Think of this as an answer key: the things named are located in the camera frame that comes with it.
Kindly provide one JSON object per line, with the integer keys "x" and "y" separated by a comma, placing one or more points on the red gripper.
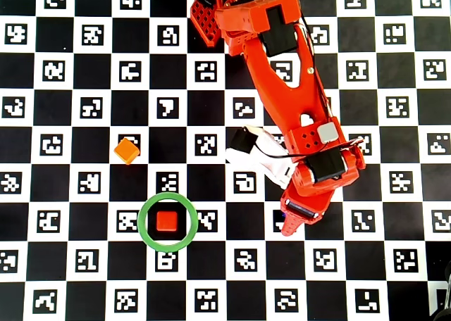
{"x": 300, "y": 210}

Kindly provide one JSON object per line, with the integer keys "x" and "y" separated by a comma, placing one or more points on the red cube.
{"x": 167, "y": 221}

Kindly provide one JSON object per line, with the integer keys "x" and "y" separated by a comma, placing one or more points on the orange cube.
{"x": 127, "y": 150}

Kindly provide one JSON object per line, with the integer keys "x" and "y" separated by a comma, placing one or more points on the red robot arm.
{"x": 282, "y": 88}

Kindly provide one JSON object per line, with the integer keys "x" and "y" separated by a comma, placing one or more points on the small grey square block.
{"x": 328, "y": 133}

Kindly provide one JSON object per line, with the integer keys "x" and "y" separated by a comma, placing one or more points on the black white marker mat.
{"x": 53, "y": 194}

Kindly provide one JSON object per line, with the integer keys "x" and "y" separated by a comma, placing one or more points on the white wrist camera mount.
{"x": 271, "y": 166}

